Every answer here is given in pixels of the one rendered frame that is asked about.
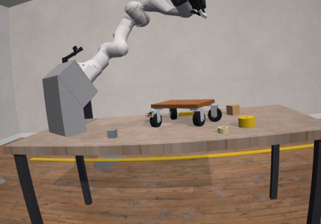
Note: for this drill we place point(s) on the yellow ring-shaped disc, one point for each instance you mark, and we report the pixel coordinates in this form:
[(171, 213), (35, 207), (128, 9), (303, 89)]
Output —
[(246, 121)]

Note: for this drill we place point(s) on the cream roll of masking tape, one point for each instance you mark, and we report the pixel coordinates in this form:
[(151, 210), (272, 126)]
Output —
[(222, 131)]

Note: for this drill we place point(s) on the small brown cube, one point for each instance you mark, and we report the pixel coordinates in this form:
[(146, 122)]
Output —
[(233, 109)]

